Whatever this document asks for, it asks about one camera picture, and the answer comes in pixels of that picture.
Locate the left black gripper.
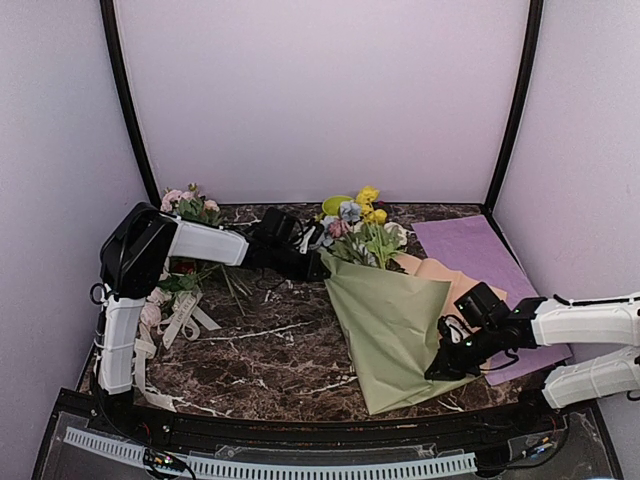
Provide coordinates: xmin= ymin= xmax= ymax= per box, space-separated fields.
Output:
xmin=268 ymin=242 xmax=329 ymax=281

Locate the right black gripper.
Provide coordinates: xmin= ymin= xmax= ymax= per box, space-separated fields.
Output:
xmin=427 ymin=324 xmax=502 ymax=382

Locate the blue fake flower stem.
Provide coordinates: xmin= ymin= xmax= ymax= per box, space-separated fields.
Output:
xmin=312 ymin=201 xmax=380 ymax=267

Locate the yellow fake flower stem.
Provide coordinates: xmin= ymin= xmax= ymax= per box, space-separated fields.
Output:
xmin=356 ymin=186 xmax=398 ymax=270

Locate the peach and green wrapping paper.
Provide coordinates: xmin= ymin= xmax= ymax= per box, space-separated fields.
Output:
xmin=322 ymin=251 xmax=479 ymax=415

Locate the white and red flower stem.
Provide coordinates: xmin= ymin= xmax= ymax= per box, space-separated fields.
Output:
xmin=379 ymin=222 xmax=408 ymax=270

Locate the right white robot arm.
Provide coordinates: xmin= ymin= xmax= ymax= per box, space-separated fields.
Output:
xmin=424 ymin=282 xmax=639 ymax=434

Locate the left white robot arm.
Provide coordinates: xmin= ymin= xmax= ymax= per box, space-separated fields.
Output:
xmin=95 ymin=203 xmax=330 ymax=395

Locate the pink fake flower bunch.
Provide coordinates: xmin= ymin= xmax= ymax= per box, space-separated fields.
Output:
xmin=152 ymin=184 xmax=249 ymax=296

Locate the green plastic bowl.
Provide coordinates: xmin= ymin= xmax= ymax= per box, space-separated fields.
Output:
xmin=322 ymin=195 xmax=360 ymax=217

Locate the purple wrapping paper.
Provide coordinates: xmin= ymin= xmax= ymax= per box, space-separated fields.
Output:
xmin=412 ymin=215 xmax=572 ymax=386

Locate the cream ribbon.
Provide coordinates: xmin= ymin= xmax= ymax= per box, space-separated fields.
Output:
xmin=133 ymin=287 xmax=221 ymax=412

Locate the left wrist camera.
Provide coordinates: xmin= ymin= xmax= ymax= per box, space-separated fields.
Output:
xmin=296 ymin=220 xmax=324 ymax=253

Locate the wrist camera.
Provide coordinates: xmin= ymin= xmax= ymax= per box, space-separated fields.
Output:
xmin=296 ymin=220 xmax=324 ymax=253
xmin=438 ymin=314 xmax=472 ymax=344

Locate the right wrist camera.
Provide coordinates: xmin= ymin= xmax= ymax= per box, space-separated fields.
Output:
xmin=438 ymin=314 xmax=472 ymax=344

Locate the black front rail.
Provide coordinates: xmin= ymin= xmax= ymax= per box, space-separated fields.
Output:
xmin=49 ymin=384 xmax=601 ymax=459

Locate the white slotted cable duct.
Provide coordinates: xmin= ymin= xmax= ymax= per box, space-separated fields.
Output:
xmin=62 ymin=427 xmax=477 ymax=479

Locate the right black frame post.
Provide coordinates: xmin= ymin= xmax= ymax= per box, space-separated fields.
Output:
xmin=483 ymin=0 xmax=544 ymax=216

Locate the black frame post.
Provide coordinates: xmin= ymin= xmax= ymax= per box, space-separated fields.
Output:
xmin=99 ymin=0 xmax=161 ymax=207
xmin=483 ymin=0 xmax=544 ymax=216

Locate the left black frame post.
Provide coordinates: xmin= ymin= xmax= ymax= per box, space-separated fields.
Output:
xmin=99 ymin=0 xmax=161 ymax=207

